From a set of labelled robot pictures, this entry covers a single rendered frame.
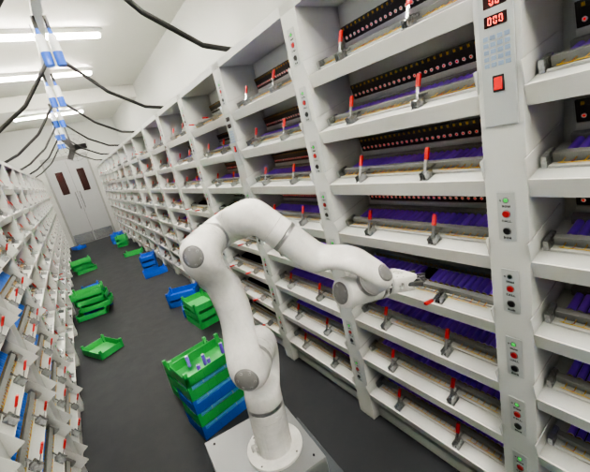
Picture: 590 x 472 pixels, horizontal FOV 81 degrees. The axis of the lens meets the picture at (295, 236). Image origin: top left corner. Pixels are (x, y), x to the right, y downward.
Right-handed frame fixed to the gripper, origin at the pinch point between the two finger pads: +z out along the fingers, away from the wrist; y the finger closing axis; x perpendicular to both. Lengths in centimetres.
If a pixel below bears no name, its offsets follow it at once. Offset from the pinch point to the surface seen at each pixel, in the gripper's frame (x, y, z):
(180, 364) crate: 65, 110, -48
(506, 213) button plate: -21.9, -27.8, -3.9
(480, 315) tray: 8.3, -18.5, 5.8
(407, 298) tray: 9.8, 6.6, 5.2
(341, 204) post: -21.9, 37.7, 1.1
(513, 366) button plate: 20.4, -27.6, 7.1
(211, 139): -65, 178, -1
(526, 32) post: -59, -32, -11
